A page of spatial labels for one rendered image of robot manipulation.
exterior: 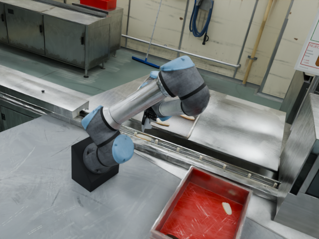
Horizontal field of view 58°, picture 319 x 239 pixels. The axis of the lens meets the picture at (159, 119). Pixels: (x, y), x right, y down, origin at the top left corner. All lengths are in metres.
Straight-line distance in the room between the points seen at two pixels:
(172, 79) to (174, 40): 4.41
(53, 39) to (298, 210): 4.00
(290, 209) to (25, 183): 1.23
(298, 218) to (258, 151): 0.48
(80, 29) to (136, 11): 1.67
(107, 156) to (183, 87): 0.44
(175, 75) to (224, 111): 1.02
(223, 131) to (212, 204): 0.56
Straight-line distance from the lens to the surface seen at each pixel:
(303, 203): 1.46
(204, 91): 1.09
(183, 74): 1.06
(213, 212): 1.44
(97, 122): 1.20
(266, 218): 1.54
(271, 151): 1.85
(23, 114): 2.15
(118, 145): 1.21
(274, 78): 4.99
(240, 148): 1.79
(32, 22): 4.87
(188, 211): 1.41
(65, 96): 2.00
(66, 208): 1.37
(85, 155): 1.36
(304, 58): 2.19
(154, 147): 1.66
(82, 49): 4.38
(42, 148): 1.70
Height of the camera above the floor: 1.85
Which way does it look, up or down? 31 degrees down
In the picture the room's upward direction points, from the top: 10 degrees clockwise
